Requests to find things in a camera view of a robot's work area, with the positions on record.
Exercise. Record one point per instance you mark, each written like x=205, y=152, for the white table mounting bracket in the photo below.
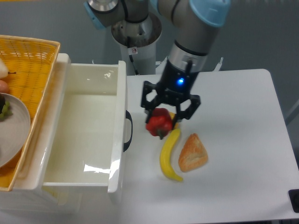
x=160, y=66

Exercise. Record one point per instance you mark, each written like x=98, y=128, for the green grapes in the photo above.
x=5, y=110

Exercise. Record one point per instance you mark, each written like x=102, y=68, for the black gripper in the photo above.
x=175, y=88

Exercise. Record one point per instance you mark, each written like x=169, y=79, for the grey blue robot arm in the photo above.
x=198, y=23

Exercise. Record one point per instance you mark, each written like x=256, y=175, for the red bell pepper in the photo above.
x=160, y=123

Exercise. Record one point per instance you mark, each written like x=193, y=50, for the yellow banana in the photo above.
x=165, y=156

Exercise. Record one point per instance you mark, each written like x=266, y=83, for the peach fruit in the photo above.
x=4, y=88

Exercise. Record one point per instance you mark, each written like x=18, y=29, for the yellow woven basket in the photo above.
x=30, y=62

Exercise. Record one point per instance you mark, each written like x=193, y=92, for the grey ceramic plate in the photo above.
x=14, y=129

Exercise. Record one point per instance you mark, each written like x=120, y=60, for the black drawer handle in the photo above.
x=129, y=131

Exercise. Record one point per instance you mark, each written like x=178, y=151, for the white pear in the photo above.
x=4, y=71

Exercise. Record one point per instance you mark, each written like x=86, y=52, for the white drawer cabinet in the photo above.
x=28, y=192

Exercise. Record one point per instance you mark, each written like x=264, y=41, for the white plastic drawer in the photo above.
x=89, y=140

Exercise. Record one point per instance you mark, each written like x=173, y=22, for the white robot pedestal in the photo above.
x=137, y=42

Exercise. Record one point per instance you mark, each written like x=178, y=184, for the triangular bread pastry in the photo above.
x=193, y=154

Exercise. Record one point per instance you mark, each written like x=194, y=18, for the black device at table edge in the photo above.
x=294, y=198

